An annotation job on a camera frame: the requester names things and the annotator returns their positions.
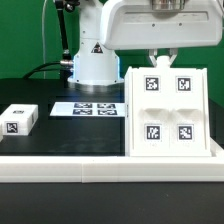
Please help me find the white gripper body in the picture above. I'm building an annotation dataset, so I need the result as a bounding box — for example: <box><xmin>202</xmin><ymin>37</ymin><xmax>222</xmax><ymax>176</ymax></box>
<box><xmin>100</xmin><ymin>0</ymin><xmax>223</xmax><ymax>50</ymax></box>

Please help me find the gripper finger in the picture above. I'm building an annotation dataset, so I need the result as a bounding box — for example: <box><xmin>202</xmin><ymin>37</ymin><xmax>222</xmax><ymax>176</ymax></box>
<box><xmin>169</xmin><ymin>48</ymin><xmax>178</xmax><ymax>64</ymax></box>
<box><xmin>148</xmin><ymin>49</ymin><xmax>157</xmax><ymax>67</ymax></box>

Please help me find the white cabinet body box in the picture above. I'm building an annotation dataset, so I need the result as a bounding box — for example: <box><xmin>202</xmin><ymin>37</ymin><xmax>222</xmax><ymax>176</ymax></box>
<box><xmin>125</xmin><ymin>56</ymin><xmax>211</xmax><ymax>157</ymax></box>

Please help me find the white cabinet top block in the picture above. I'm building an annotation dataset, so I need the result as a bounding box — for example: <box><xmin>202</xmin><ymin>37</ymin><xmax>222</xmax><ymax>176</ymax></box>
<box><xmin>0</xmin><ymin>104</ymin><xmax>38</xmax><ymax>136</ymax></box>

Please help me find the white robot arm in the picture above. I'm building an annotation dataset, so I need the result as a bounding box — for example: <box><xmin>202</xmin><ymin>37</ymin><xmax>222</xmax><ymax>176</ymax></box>
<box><xmin>68</xmin><ymin>0</ymin><xmax>224</xmax><ymax>91</ymax></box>

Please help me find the white marker base plate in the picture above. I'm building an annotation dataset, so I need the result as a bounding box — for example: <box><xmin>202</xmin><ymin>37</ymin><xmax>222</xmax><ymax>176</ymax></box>
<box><xmin>50</xmin><ymin>102</ymin><xmax>125</xmax><ymax>117</ymax></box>

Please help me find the white thin cable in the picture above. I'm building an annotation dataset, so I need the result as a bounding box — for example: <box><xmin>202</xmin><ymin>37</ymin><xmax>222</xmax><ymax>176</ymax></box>
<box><xmin>41</xmin><ymin>0</ymin><xmax>48</xmax><ymax>80</ymax></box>

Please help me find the black cable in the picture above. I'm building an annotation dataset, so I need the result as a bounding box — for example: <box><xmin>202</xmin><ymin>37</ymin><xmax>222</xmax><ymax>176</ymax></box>
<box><xmin>22</xmin><ymin>60</ymin><xmax>74</xmax><ymax>80</ymax></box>

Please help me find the white L-shaped obstacle wall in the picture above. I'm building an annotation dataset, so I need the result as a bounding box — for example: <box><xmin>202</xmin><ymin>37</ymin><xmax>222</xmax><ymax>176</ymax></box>
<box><xmin>0</xmin><ymin>136</ymin><xmax>224</xmax><ymax>183</ymax></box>

